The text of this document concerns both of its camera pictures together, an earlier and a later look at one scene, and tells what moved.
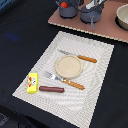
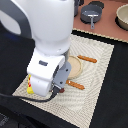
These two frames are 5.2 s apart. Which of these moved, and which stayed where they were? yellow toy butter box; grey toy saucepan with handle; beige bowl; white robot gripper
Moved: white robot gripper
Stayed: beige bowl; yellow toy butter box; grey toy saucepan with handle
